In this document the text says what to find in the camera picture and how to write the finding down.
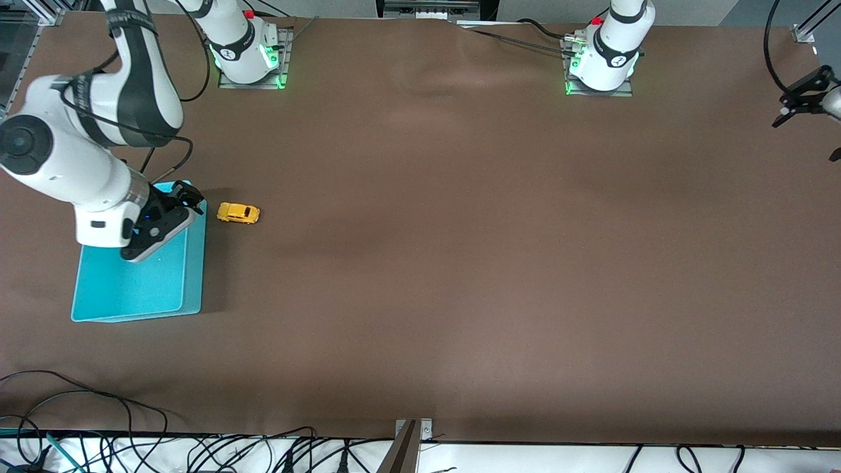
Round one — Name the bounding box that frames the yellow beetle toy car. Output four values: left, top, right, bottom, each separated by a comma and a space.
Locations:
217, 202, 261, 226

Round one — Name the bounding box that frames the turquoise plastic bin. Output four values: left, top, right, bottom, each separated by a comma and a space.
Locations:
70, 181, 208, 323

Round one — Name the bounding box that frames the brown table cover sheet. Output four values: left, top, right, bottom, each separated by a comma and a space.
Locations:
0, 13, 841, 447

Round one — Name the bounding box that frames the teal plastic strip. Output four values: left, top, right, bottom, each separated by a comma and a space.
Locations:
46, 432, 83, 473

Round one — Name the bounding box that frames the white power strip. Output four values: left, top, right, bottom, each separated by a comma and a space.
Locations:
383, 0, 482, 15

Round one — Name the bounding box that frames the grey metal bar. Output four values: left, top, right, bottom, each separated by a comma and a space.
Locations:
378, 420, 421, 473

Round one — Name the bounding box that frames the short black right arm cable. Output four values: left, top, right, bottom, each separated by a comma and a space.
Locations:
62, 53, 195, 188

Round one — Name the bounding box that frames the aluminium corner bracket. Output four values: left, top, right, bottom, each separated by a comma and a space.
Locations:
792, 0, 841, 44

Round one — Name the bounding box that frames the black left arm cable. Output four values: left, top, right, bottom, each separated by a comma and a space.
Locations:
763, 0, 789, 94

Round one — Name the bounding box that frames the long black right arm cable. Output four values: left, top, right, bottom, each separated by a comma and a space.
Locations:
148, 0, 211, 102

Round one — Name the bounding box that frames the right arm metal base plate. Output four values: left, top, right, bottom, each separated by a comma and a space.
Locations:
218, 26, 294, 89

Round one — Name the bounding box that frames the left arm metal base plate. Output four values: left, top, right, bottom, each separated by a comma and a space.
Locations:
560, 36, 635, 98

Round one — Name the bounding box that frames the long thin black cable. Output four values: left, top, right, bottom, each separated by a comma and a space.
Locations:
0, 370, 170, 439

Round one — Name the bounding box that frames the aluminium frame rail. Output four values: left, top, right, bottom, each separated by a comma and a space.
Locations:
0, 0, 63, 112

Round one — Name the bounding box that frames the thick black base cable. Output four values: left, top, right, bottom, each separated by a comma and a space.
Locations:
516, 18, 572, 41

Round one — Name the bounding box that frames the thin dark base cable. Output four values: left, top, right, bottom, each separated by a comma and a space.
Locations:
458, 22, 572, 55

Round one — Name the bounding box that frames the small metal bracket plate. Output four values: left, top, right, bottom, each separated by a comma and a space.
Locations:
394, 418, 433, 441

